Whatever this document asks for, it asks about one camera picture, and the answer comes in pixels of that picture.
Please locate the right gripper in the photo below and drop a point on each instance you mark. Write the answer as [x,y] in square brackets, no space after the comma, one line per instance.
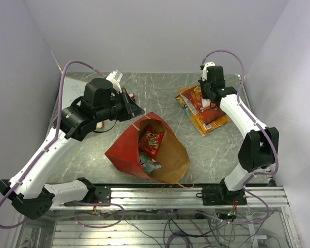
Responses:
[204,95]

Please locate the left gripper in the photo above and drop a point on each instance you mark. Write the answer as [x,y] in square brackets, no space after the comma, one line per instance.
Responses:
[134,109]

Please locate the red doritos bag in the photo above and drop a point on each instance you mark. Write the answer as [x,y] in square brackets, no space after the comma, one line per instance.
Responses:
[193,97]

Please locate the brown teal chips bag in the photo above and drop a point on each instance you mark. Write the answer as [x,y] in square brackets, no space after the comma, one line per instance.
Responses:
[197,121]

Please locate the orange snack bag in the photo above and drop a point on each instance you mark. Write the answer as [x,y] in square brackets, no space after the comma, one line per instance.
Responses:
[204,116]

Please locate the red paper bag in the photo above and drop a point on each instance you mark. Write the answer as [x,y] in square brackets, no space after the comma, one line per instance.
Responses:
[173,156]

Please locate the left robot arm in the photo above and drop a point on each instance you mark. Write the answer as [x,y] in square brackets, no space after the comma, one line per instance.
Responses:
[28,190]

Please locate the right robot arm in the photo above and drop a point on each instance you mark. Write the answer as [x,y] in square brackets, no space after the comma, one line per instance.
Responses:
[260,145]

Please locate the red fritos snack bag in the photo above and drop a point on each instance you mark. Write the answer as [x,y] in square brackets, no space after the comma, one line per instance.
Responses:
[150,141]

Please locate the green white snack bag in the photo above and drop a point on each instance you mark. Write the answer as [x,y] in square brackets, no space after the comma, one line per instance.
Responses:
[148,163]

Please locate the red and black stamp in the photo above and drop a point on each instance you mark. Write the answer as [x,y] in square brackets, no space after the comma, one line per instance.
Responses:
[132,96]

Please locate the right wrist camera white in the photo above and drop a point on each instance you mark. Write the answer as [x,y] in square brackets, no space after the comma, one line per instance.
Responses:
[205,102]

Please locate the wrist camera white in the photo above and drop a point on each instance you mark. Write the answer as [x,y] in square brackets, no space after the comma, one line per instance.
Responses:
[115,78]
[205,102]

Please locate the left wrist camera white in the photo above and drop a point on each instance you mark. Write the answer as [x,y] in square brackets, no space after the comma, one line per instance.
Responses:
[115,78]

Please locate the white board with yellow frame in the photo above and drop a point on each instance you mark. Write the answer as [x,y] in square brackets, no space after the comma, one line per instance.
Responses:
[72,89]

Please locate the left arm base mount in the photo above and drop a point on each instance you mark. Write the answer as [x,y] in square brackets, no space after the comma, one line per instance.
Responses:
[102,194]

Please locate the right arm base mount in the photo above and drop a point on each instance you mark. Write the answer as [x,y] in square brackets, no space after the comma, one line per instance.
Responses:
[219,195]

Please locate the aluminium frame rail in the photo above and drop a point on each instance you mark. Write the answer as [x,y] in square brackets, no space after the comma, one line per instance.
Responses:
[169,196]

